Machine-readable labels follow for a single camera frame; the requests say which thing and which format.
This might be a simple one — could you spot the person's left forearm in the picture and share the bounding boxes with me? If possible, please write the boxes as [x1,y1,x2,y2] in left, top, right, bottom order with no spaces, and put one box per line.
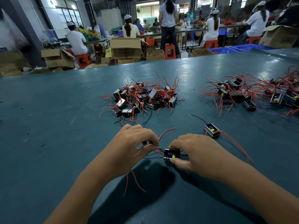
[44,168,117,224]

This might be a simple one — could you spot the person's right forearm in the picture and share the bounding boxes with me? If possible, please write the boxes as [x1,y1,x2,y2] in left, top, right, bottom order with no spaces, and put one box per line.
[229,166,299,224]

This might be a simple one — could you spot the low cardboard box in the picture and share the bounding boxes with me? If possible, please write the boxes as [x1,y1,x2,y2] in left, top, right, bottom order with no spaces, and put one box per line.
[146,49,165,62]

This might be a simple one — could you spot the person's right hand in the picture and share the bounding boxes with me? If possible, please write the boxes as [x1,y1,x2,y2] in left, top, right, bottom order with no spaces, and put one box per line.
[168,134,244,183]

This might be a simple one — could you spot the large closed cardboard box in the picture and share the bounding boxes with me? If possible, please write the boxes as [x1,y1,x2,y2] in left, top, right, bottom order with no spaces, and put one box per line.
[110,38,142,59]

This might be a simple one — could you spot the central pile of wired modules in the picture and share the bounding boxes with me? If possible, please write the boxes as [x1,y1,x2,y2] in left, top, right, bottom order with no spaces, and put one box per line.
[99,74,184,125]

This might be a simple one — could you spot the person's left hand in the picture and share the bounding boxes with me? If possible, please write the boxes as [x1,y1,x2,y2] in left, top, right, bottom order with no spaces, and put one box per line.
[96,124,159,181]

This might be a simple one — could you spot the shallow cardboard box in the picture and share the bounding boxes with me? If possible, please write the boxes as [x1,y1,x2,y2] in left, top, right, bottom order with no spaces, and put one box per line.
[192,48,215,57]

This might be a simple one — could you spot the open cardboard box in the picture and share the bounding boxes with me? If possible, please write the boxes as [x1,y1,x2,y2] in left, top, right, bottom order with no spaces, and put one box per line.
[41,48,76,69]

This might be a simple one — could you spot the tilted cardboard box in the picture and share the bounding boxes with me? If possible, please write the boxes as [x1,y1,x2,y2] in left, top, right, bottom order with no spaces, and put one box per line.
[258,25,299,49]

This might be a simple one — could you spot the blue plastic crate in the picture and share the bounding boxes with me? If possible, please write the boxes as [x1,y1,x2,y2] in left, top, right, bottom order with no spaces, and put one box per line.
[231,44,274,51]
[209,47,240,54]

